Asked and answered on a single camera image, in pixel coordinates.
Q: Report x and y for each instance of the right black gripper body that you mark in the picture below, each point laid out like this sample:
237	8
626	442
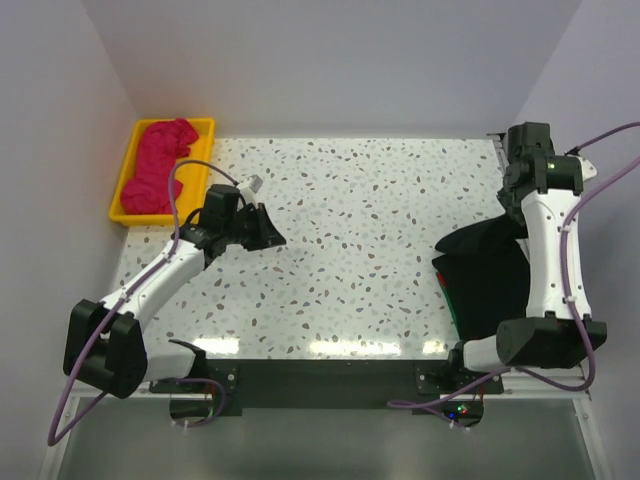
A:
511	206

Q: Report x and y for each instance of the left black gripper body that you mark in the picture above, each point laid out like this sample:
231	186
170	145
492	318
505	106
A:
255	226

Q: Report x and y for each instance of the black t shirt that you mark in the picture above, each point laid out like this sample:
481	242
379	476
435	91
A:
486	290
483	238

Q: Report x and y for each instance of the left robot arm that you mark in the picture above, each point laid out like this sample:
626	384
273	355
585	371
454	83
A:
105	346

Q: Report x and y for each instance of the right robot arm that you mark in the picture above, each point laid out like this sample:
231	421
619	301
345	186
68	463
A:
541	194

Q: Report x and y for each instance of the yellow plastic bin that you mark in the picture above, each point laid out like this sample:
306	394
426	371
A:
187	188

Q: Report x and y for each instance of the folded black t shirt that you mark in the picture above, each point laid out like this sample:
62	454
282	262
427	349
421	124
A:
486	290

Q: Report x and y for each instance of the pink crumpled t shirt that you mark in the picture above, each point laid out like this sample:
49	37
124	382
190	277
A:
160	146

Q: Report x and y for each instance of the folded green t shirt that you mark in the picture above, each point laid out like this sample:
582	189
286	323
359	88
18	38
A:
447	297

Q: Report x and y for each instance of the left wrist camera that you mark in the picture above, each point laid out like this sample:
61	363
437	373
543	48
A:
248	188

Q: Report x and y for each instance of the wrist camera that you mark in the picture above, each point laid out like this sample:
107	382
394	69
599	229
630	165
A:
248	188
588	169

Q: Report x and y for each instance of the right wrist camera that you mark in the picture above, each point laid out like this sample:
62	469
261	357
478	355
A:
588	169

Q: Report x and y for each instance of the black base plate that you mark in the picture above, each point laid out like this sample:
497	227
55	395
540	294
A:
312	384

